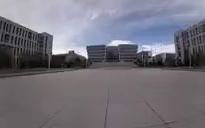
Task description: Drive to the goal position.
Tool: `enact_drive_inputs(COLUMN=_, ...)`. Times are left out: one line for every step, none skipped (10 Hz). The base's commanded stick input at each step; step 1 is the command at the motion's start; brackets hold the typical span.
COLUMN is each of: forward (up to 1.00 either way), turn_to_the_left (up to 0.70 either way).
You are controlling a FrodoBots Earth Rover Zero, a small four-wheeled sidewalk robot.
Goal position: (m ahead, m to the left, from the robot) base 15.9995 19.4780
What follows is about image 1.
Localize small pale building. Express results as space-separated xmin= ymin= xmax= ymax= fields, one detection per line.
xmin=135 ymin=50 xmax=153 ymax=65

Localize row of dark trees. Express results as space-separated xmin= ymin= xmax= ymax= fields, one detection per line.
xmin=0 ymin=42 xmax=52 ymax=70

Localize wide glass-fronted building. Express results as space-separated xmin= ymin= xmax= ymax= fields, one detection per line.
xmin=86 ymin=43 xmax=139 ymax=64

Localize large pale many-windowed building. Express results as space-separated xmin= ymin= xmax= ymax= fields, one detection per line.
xmin=0 ymin=11 xmax=54 ymax=69

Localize tall pale office building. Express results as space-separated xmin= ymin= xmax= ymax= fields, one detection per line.
xmin=173 ymin=14 xmax=205 ymax=67

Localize raised kerb strip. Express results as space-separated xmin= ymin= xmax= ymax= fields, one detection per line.
xmin=0 ymin=68 xmax=66 ymax=80

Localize low dark building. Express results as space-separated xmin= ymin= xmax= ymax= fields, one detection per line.
xmin=51 ymin=50 xmax=88 ymax=69

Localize wide stone steps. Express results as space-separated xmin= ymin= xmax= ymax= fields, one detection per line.
xmin=86 ymin=61 xmax=140 ymax=70

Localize low long building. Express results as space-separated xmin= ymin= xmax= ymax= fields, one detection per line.
xmin=151 ymin=52 xmax=177 ymax=67

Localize grey paved plaza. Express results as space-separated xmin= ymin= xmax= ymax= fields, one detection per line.
xmin=0 ymin=67 xmax=205 ymax=128

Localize pale lamp pole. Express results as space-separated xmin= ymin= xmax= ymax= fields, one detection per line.
xmin=47 ymin=48 xmax=52 ymax=70

